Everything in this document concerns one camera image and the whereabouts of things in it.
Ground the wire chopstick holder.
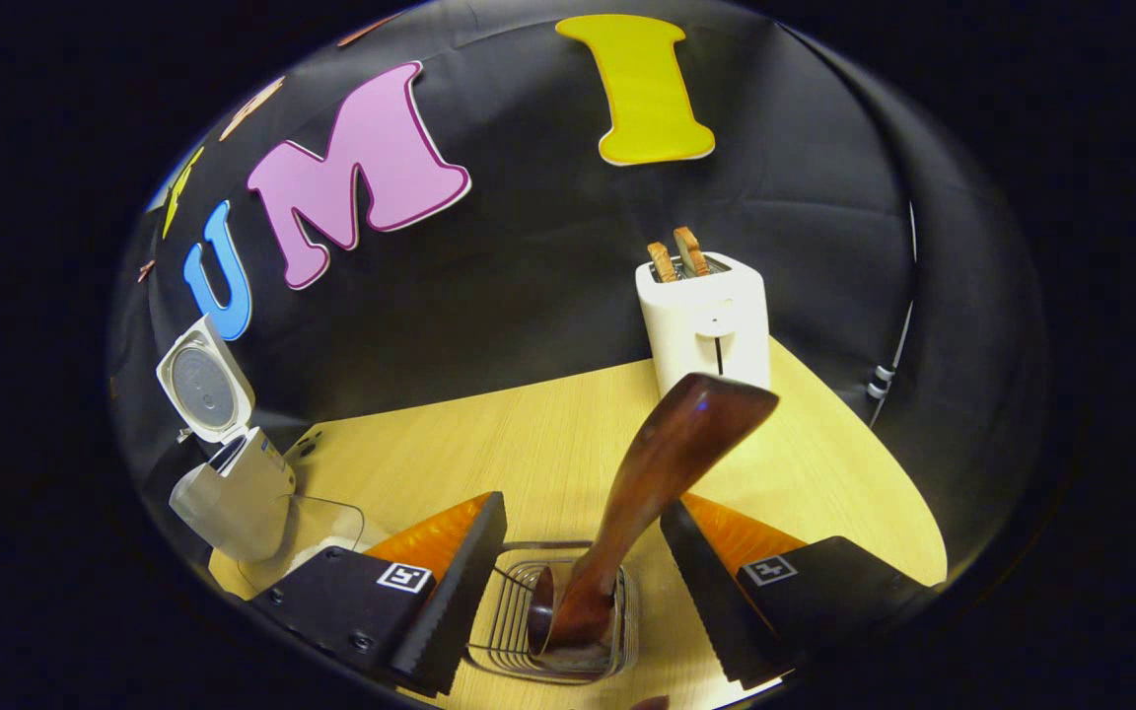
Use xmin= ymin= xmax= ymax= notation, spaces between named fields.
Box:
xmin=466 ymin=540 xmax=640 ymax=684

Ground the white toaster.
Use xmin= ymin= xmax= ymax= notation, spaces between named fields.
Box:
xmin=635 ymin=251 xmax=772 ymax=400

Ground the white wall cable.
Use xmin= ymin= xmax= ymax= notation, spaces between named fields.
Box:
xmin=867 ymin=202 xmax=919 ymax=427

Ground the brown wooden spoon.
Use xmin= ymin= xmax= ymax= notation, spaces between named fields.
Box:
xmin=527 ymin=372 xmax=781 ymax=654

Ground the white rice cooker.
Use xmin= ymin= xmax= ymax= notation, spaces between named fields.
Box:
xmin=156 ymin=314 xmax=298 ymax=563

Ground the clear plastic container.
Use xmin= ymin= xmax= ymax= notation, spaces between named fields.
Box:
xmin=236 ymin=493 xmax=367 ymax=593

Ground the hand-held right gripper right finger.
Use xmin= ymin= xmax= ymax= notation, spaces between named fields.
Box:
xmin=660 ymin=493 xmax=936 ymax=691

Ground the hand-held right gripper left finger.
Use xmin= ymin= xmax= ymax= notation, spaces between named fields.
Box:
xmin=250 ymin=491 xmax=508 ymax=696

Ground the white rice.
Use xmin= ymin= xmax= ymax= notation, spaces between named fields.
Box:
xmin=267 ymin=532 xmax=357 ymax=583

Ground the black backdrop cloth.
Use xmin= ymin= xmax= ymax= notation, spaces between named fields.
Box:
xmin=109 ymin=0 xmax=1047 ymax=583

